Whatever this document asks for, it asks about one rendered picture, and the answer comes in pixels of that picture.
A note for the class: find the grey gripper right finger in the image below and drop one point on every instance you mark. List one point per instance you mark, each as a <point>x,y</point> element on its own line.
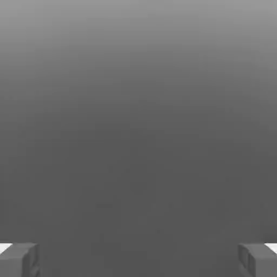
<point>259,261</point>

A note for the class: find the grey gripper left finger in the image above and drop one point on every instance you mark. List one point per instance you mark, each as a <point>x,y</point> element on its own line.
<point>17,261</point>

